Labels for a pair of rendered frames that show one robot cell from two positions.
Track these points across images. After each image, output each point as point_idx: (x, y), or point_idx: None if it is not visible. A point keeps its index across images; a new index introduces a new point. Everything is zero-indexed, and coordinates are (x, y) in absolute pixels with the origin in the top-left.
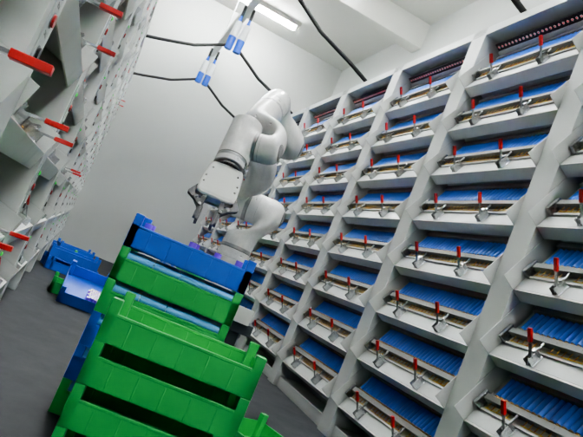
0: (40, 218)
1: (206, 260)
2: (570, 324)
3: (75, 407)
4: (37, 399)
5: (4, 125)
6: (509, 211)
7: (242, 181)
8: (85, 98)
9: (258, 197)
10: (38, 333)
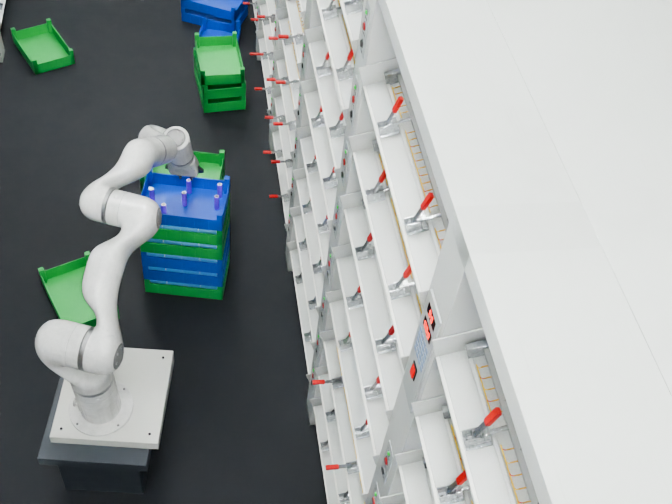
0: (317, 371)
1: (178, 178)
2: None
3: None
4: (237, 272)
5: (275, 61)
6: None
7: (112, 323)
8: (319, 223)
9: (85, 325)
10: (265, 418)
